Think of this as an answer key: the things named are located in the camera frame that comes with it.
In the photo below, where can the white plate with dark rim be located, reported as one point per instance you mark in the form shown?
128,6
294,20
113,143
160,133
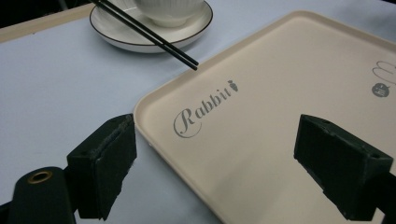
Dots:
124,28

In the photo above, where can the black chopstick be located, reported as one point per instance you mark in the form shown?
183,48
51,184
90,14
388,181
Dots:
146,36
155,32

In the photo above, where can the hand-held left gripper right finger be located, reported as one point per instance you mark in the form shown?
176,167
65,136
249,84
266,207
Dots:
339,165

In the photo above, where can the white ribbed bowl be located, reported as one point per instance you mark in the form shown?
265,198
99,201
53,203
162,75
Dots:
169,11

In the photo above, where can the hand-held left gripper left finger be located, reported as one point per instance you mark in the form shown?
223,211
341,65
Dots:
99,168

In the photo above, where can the beige plastic tray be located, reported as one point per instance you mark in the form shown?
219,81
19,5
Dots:
274,124

